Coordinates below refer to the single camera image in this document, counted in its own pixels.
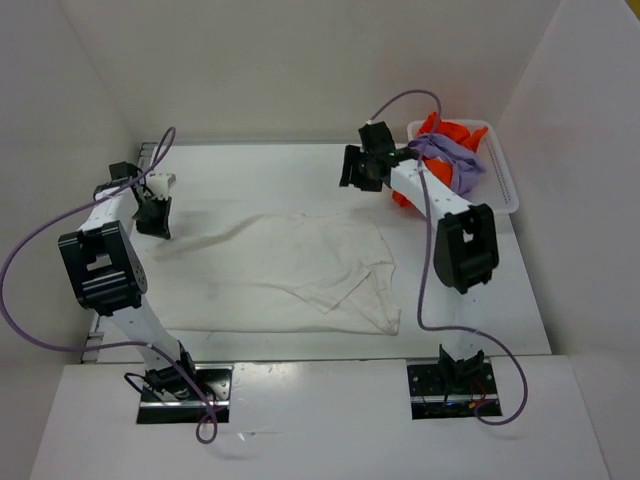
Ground white t shirt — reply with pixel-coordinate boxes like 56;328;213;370
138;211;401;336

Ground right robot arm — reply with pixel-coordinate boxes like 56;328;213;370
339;120;499;334

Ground orange t shirt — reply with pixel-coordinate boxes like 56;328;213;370
369;112;486;223

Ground purple t shirt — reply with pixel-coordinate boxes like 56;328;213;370
408;133;486;197

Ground white plastic basket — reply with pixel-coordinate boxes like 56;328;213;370
407;115;519;217

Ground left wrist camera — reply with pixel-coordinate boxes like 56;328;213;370
145;173;176;201

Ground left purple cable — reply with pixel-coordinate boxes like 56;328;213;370
0;125;224;445

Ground aluminium table edge rail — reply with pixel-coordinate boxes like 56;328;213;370
79;142;159;364

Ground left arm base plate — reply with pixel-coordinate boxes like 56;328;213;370
126;364;234;425

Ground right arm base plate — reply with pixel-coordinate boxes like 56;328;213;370
406;360;502;420

